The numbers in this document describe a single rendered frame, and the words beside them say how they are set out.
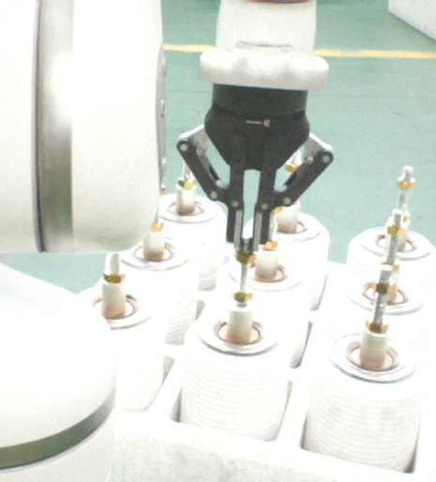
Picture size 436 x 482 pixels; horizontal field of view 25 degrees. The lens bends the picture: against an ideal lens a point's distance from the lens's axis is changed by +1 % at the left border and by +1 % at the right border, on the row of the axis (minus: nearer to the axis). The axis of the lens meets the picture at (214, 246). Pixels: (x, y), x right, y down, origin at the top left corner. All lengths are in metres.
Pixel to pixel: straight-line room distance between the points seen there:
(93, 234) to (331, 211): 1.44
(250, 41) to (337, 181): 1.18
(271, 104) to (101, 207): 0.44
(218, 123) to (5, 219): 0.47
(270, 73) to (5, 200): 0.40
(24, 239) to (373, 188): 1.57
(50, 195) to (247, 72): 0.40
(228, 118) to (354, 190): 1.10
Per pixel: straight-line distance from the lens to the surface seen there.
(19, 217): 0.31
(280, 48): 0.72
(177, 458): 0.85
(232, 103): 0.73
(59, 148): 0.29
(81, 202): 0.30
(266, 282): 0.94
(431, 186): 1.91
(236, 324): 0.84
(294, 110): 0.74
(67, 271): 1.48
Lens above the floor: 0.70
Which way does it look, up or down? 26 degrees down
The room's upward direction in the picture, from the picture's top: 4 degrees clockwise
